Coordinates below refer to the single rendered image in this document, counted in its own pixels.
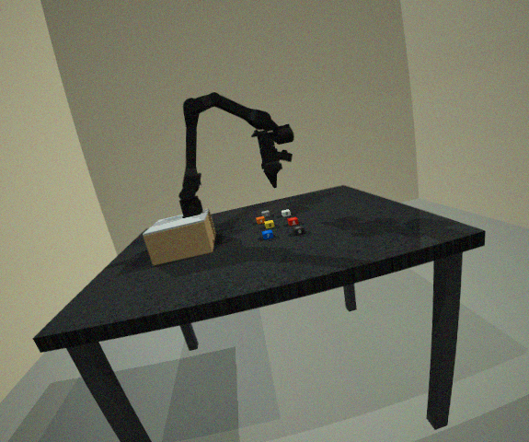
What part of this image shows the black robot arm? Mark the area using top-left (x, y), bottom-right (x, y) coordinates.
top-left (178, 92), bottom-right (294, 218)

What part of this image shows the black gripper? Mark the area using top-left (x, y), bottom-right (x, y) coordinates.
top-left (260, 145), bottom-right (282, 188)

